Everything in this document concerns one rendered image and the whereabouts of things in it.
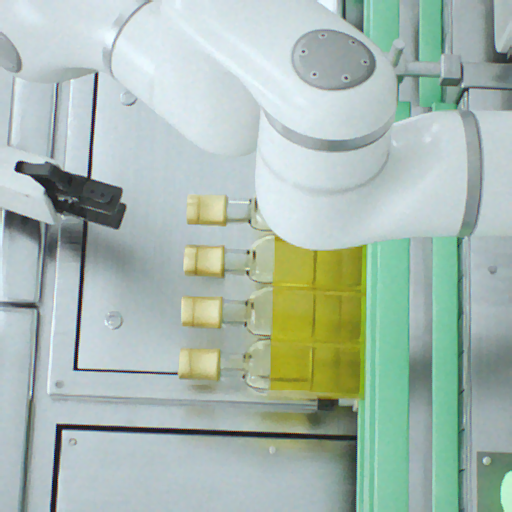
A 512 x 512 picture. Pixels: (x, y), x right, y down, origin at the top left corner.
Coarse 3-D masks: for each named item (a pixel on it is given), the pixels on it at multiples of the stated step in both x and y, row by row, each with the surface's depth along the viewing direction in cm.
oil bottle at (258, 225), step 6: (252, 198) 144; (252, 204) 143; (252, 210) 143; (258, 210) 142; (252, 216) 143; (258, 216) 142; (252, 222) 143; (258, 222) 142; (264, 222) 142; (252, 228) 144; (258, 228) 143; (264, 228) 142; (270, 228) 142; (258, 234) 144; (264, 234) 144
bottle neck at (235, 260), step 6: (228, 252) 142; (234, 252) 142; (240, 252) 142; (246, 252) 142; (228, 258) 142; (234, 258) 142; (240, 258) 142; (246, 258) 142; (228, 264) 142; (234, 264) 142; (240, 264) 142; (246, 264) 142; (228, 270) 142; (234, 270) 142; (240, 270) 142; (246, 270) 142
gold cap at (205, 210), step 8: (192, 200) 143; (200, 200) 143; (208, 200) 143; (216, 200) 143; (224, 200) 143; (192, 208) 143; (200, 208) 143; (208, 208) 143; (216, 208) 143; (224, 208) 143; (192, 216) 143; (200, 216) 143; (208, 216) 143; (216, 216) 143; (224, 216) 143; (192, 224) 144; (200, 224) 144; (208, 224) 144; (216, 224) 144; (224, 224) 144
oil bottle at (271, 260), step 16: (256, 240) 142; (272, 240) 141; (256, 256) 141; (272, 256) 141; (288, 256) 141; (304, 256) 141; (320, 256) 141; (336, 256) 141; (352, 256) 141; (256, 272) 141; (272, 272) 140; (288, 272) 140; (304, 272) 140; (320, 272) 140; (336, 272) 140; (352, 272) 140
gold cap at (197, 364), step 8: (184, 352) 139; (192, 352) 139; (200, 352) 139; (208, 352) 139; (216, 352) 139; (184, 360) 139; (192, 360) 139; (200, 360) 139; (208, 360) 139; (216, 360) 139; (184, 368) 139; (192, 368) 139; (200, 368) 139; (208, 368) 139; (216, 368) 139; (184, 376) 139; (192, 376) 139; (200, 376) 139; (208, 376) 139; (216, 376) 139
